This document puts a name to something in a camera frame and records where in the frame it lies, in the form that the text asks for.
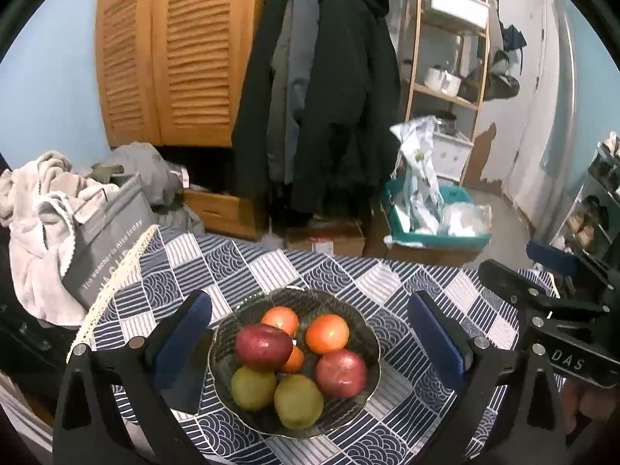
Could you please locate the black umbrella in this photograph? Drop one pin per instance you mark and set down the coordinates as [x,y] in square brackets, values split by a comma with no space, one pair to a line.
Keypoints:
[513,38]

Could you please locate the rows of shoes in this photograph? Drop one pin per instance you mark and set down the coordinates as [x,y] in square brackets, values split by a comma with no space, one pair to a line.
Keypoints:
[591,213]

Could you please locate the wooden drawer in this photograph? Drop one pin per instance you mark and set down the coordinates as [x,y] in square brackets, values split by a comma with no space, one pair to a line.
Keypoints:
[218,208]

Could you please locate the round red apple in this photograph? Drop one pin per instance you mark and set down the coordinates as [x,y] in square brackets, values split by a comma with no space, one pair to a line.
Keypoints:
[341,373]

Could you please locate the white plastic object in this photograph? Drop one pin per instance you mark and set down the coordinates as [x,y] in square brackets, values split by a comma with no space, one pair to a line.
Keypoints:
[19,411]

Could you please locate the large yellow-green pear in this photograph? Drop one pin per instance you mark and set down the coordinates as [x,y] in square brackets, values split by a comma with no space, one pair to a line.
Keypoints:
[299,401]

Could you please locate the grey clothing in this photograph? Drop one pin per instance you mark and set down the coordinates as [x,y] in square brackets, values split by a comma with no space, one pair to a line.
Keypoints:
[140,169]

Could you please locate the teal plastic bin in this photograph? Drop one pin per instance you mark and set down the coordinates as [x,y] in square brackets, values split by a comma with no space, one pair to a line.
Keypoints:
[436,241]

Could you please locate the beige towel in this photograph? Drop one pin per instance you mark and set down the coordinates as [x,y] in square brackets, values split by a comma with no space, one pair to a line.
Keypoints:
[38,232]

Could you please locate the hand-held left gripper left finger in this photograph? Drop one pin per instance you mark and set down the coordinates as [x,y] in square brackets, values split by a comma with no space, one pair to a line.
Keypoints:
[186,339]

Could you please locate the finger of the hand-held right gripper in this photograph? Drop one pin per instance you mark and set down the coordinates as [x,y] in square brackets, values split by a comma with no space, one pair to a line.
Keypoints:
[552,257]
[503,276]

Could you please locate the metal shoe rack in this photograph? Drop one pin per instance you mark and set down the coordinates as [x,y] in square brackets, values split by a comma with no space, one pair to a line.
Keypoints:
[593,189]

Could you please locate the wooden shelf rack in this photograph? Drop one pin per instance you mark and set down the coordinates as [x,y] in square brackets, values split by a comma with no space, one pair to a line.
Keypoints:
[445,97]

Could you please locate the medium orange tangerine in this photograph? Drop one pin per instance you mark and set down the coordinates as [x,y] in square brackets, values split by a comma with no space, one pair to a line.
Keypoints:
[281,318]

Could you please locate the white door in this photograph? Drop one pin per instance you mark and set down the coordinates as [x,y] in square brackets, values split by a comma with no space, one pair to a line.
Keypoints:
[523,121]

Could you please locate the white plastic basket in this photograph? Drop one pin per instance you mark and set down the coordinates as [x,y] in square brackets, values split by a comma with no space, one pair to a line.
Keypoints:
[450,155]

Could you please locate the grey tote bag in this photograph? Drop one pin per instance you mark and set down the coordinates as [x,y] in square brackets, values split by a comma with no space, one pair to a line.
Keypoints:
[111,242]

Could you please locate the clear plastic bag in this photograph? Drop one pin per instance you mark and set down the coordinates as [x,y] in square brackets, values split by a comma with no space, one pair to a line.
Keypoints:
[465,220]

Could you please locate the large orange tangerine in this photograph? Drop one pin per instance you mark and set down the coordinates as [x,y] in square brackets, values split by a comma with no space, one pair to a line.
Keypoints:
[327,333]

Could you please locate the small yellow-green pear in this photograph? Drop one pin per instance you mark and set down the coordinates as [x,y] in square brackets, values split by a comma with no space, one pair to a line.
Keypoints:
[253,387]

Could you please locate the black hanging bag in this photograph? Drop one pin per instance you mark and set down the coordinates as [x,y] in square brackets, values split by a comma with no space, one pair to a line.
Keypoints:
[503,85]

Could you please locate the dark glass plate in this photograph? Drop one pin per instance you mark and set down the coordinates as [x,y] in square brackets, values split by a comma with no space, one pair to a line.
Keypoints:
[356,399]

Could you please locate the person's right hand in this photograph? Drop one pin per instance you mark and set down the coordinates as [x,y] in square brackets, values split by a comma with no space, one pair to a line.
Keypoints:
[588,404]

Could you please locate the olive cloth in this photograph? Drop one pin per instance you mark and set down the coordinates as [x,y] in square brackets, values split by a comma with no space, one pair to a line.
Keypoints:
[106,173]

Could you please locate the white storage box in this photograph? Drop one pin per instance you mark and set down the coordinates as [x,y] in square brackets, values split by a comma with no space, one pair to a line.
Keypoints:
[455,7]

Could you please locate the large cardboard box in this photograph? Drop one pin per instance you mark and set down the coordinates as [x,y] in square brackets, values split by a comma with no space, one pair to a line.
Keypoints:
[426,256]

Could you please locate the silver leaning panel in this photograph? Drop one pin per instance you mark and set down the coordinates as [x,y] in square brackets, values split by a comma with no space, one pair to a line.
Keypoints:
[557,106]

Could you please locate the grey jacket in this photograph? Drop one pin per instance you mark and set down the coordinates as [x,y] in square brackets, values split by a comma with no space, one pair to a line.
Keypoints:
[290,82]

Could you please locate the black hooded jacket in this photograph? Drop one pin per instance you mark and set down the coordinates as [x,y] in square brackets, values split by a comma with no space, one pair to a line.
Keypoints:
[348,97]

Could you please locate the white rice cooker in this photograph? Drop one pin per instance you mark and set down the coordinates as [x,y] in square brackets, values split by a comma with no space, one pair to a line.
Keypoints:
[448,82]

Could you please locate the wooden louvered wardrobe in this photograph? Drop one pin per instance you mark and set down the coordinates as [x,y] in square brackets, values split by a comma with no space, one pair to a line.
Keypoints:
[193,58]

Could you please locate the blue white patterned tablecloth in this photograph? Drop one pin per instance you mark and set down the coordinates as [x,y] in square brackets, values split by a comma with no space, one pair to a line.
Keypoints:
[339,271]

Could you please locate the cardboard box with label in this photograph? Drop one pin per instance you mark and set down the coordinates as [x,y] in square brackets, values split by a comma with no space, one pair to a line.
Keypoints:
[324,240]

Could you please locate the metal pot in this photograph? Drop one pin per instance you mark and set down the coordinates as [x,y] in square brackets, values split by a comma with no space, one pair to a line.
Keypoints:
[445,123]

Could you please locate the elongated red apple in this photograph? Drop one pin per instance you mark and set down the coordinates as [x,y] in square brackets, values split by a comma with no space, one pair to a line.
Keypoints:
[264,347]

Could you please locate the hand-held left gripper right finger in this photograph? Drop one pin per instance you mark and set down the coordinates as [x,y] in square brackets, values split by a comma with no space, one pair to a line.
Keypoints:
[436,344]

